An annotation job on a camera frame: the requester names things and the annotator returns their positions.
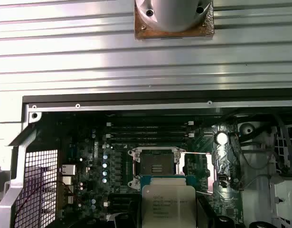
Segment silver green CPU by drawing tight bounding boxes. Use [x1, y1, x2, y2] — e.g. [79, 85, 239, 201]
[139, 174, 199, 228]

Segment green motherboard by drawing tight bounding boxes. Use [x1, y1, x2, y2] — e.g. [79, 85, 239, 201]
[57, 111, 245, 228]

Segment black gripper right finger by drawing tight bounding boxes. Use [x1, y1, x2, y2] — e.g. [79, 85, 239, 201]
[196, 196, 244, 228]

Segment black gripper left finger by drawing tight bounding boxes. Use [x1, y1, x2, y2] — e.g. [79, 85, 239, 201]
[107, 198, 142, 228]

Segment CPU socket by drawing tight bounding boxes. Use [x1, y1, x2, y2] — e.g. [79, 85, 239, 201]
[127, 146, 185, 192]

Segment RAM slot black clips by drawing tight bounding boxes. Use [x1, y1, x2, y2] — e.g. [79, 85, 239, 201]
[109, 192, 141, 200]
[107, 127, 195, 134]
[107, 139, 195, 146]

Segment metal socket cover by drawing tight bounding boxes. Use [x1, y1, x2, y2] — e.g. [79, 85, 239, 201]
[178, 151, 218, 196]

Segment silver coin cell battery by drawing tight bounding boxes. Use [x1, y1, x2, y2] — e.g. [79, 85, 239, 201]
[216, 131, 229, 146]

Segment brown square base plate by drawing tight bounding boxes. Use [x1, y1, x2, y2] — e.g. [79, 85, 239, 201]
[133, 3, 215, 41]

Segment black grey PC case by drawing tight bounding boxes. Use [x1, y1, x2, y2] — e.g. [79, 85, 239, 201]
[0, 91, 292, 228]

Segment RAM slot white clips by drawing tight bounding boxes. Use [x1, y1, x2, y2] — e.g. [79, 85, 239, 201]
[103, 200, 135, 208]
[106, 121, 195, 128]
[106, 133, 195, 140]

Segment silver metal disk bay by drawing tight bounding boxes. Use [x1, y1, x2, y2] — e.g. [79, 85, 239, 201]
[237, 114, 292, 228]

